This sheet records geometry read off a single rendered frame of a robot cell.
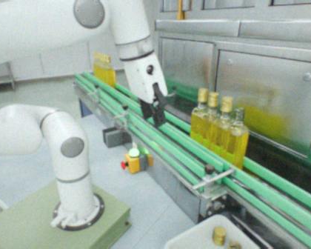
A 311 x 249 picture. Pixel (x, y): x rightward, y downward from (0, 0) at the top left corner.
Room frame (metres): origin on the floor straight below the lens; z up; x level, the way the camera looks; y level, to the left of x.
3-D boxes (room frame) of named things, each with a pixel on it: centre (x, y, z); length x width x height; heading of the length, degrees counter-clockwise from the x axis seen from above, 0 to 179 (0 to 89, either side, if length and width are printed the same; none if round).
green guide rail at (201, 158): (1.35, 0.24, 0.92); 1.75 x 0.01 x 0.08; 31
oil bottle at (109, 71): (1.65, 0.36, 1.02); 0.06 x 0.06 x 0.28; 31
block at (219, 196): (0.56, -0.18, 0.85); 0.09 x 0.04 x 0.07; 121
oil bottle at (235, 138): (0.65, -0.25, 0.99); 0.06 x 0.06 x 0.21; 30
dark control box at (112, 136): (1.12, 0.26, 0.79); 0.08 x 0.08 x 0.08; 31
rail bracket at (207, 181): (0.55, -0.17, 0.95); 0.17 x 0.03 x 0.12; 121
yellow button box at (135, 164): (0.88, 0.11, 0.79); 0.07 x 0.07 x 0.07; 31
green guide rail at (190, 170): (1.32, 0.31, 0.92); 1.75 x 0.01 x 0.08; 31
